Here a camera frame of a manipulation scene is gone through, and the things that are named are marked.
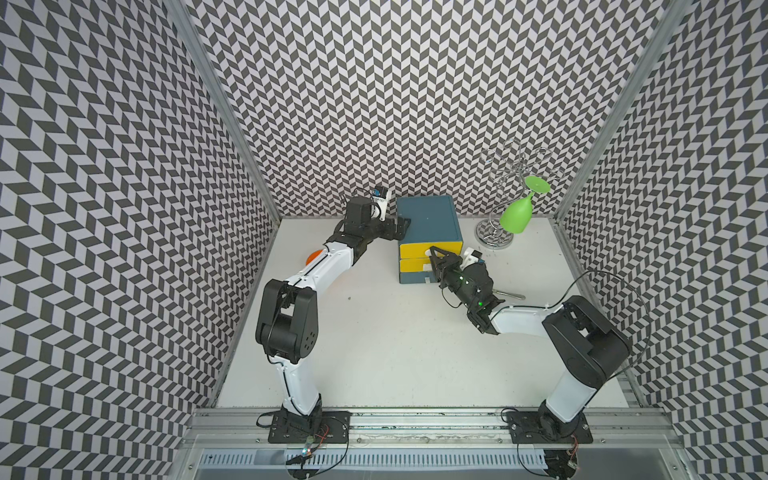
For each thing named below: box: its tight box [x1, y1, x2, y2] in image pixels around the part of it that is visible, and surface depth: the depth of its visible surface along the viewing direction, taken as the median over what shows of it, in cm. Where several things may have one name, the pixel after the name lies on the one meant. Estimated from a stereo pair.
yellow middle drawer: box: [400, 259, 431, 272], surface depth 92 cm
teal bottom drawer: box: [399, 271, 438, 284], surface depth 99 cm
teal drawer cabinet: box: [397, 195, 463, 284], surface depth 88 cm
